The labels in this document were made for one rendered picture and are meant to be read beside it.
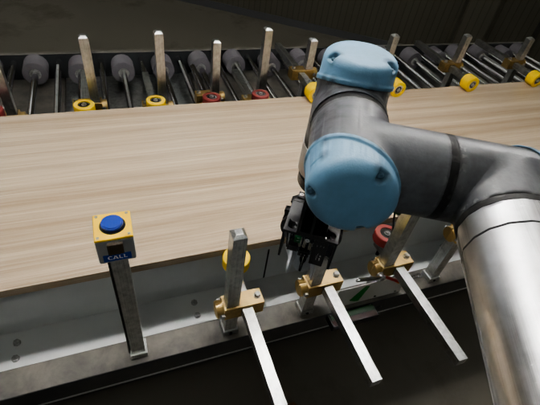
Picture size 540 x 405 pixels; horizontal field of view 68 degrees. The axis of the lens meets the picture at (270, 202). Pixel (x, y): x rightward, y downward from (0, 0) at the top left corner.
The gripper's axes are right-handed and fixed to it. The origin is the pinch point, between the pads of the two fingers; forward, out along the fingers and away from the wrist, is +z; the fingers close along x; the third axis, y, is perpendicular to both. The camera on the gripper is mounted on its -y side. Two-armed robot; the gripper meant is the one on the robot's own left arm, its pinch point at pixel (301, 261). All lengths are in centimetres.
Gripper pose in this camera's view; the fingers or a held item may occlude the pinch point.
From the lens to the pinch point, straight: 65.3
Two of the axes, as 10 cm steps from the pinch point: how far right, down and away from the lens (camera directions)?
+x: 9.6, 2.7, -1.0
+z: -1.2, 7.2, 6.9
